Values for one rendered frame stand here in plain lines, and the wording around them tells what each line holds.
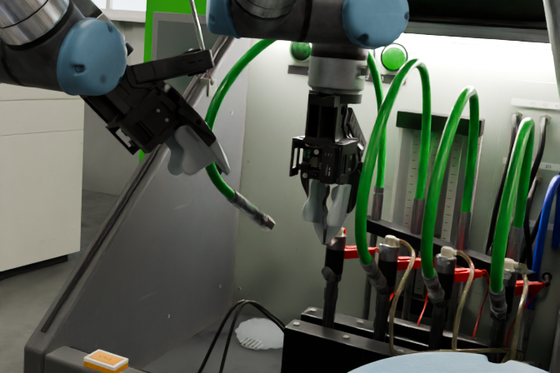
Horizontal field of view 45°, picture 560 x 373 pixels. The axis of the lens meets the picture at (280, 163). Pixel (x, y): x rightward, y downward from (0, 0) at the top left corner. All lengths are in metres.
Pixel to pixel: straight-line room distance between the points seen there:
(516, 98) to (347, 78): 0.40
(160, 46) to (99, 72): 3.34
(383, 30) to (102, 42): 0.30
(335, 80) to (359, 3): 0.15
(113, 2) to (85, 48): 5.22
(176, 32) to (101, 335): 3.00
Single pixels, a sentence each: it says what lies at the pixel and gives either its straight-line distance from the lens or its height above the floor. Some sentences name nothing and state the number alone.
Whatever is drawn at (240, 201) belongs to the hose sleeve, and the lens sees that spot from 0.94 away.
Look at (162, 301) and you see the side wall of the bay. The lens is 1.21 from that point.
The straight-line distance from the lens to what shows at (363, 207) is 0.80.
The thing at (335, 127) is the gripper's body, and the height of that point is 1.29.
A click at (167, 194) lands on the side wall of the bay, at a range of 1.15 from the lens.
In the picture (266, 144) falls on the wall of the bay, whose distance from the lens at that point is 1.33.
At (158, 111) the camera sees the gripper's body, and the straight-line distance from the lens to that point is 0.85.
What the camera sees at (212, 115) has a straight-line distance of 0.89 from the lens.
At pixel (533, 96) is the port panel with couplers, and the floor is 1.33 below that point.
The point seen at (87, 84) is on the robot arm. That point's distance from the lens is 0.67.
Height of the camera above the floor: 1.39
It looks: 10 degrees down
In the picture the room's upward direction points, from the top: 5 degrees clockwise
